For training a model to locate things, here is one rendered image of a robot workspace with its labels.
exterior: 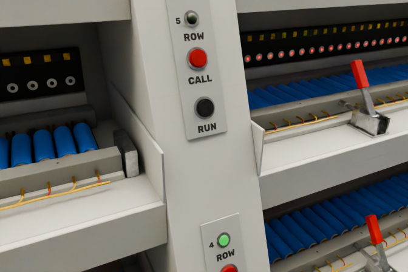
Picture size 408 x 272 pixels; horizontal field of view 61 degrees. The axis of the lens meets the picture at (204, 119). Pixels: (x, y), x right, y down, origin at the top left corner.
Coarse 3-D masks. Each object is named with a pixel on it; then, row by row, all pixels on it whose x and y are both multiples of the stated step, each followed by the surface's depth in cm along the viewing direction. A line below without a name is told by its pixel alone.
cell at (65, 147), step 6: (60, 126) 38; (54, 132) 38; (60, 132) 37; (66, 132) 37; (54, 138) 37; (60, 138) 36; (66, 138) 36; (72, 138) 37; (60, 144) 35; (66, 144) 34; (72, 144) 35; (60, 150) 34; (66, 150) 34; (72, 150) 34; (60, 156) 33
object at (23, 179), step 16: (48, 160) 31; (64, 160) 31; (80, 160) 31; (96, 160) 31; (112, 160) 32; (0, 176) 29; (16, 176) 29; (32, 176) 29; (48, 176) 30; (64, 176) 31; (80, 176) 31; (96, 176) 32; (0, 192) 29; (16, 192) 29; (64, 192) 29; (0, 208) 27
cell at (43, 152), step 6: (36, 132) 37; (42, 132) 37; (48, 132) 37; (36, 138) 36; (42, 138) 36; (48, 138) 36; (36, 144) 35; (42, 144) 34; (48, 144) 35; (36, 150) 34; (42, 150) 33; (48, 150) 34; (36, 156) 33; (42, 156) 32; (48, 156) 33; (54, 156) 34
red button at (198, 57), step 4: (192, 52) 30; (196, 52) 30; (200, 52) 30; (204, 52) 30; (192, 56) 29; (196, 56) 30; (200, 56) 30; (204, 56) 30; (192, 60) 29; (196, 60) 30; (200, 60) 30; (204, 60) 30; (192, 64) 30; (196, 64) 30; (200, 64) 30; (204, 64) 30
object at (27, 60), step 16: (64, 48) 40; (0, 64) 37; (16, 64) 38; (32, 64) 39; (48, 64) 40; (64, 64) 40; (80, 64) 41; (0, 80) 38; (16, 80) 39; (32, 80) 40; (64, 80) 41; (80, 80) 42; (0, 96) 39; (16, 96) 39; (32, 96) 40
